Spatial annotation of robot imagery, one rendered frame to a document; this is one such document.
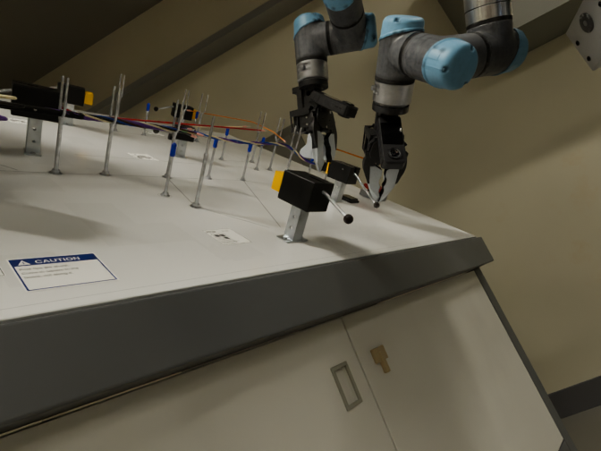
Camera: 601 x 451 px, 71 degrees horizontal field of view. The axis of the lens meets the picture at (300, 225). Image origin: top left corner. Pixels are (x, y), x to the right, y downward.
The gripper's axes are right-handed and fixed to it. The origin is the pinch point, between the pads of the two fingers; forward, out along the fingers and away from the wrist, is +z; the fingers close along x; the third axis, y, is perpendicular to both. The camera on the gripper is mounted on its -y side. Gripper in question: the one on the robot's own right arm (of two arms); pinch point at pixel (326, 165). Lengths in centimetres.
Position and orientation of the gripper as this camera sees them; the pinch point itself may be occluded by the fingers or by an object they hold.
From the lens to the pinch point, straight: 100.3
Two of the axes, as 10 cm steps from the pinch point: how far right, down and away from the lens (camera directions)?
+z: 0.7, 10.0, 0.2
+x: -6.1, 0.6, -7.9
